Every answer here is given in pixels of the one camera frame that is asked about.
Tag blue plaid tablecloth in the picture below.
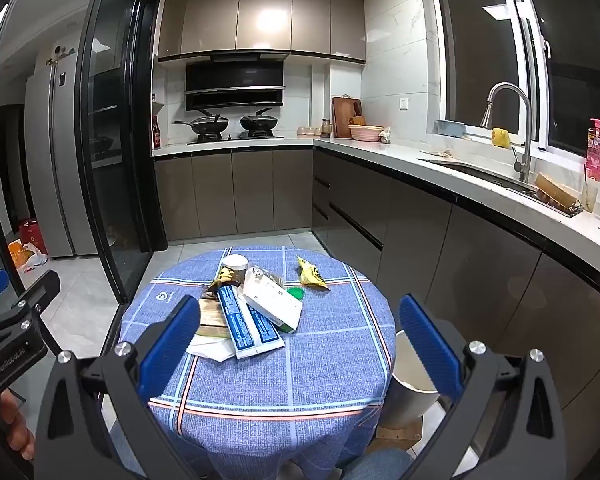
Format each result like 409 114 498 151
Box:
117 245 398 480

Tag white round bin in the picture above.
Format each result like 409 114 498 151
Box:
391 329 441 428

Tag paper cup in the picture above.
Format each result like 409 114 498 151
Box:
221 255 250 288

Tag steel kitchen faucet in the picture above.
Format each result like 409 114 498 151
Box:
480 82 536 183

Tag white kitchen countertop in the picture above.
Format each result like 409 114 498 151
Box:
151 136 600 293

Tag silver refrigerator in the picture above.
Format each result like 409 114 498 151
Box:
24 45 101 261

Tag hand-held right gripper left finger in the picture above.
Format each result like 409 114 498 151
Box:
34 295 202 480

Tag clear drinking glass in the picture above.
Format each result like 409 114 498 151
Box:
581 180 600 212

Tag person's left hand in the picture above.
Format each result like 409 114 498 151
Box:
0 389 36 461

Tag brown cardboard piece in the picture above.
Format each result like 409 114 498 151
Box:
375 416 423 453

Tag blue and white packet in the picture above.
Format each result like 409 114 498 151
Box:
216 285 286 360

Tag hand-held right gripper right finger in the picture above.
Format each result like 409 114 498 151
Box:
398 294 567 480

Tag red bag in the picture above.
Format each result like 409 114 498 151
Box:
17 217 48 256

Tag dark wrapper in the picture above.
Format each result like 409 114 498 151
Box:
202 266 244 305

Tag pink basin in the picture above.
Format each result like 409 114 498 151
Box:
348 124 385 142

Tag silver wrapper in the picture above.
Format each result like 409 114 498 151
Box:
249 266 285 288

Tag steel sink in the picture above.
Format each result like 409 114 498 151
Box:
419 157 538 193

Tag wooden cutting board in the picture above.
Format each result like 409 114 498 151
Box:
331 96 365 138

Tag tan box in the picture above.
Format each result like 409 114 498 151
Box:
196 297 231 339

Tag white paper napkin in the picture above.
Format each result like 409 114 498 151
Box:
186 335 238 362

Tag black wok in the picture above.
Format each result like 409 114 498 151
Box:
171 114 230 137
239 108 280 133

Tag orange plastic bag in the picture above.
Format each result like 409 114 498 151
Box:
7 240 49 273

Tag yellow snack wrapper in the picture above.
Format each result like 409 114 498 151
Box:
295 256 331 292

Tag white carton box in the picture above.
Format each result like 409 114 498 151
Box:
242 272 304 334

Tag white framed window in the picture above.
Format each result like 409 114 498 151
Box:
427 0 600 163

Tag black glass sliding door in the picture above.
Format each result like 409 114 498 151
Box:
75 0 165 306

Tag pink bottle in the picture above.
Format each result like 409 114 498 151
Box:
586 118 600 183

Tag person's leg in jeans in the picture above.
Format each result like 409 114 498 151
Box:
342 449 413 480

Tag black range hood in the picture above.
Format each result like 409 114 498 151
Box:
185 54 287 112

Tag wooden dish basket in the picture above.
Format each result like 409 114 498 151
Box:
534 172 583 217

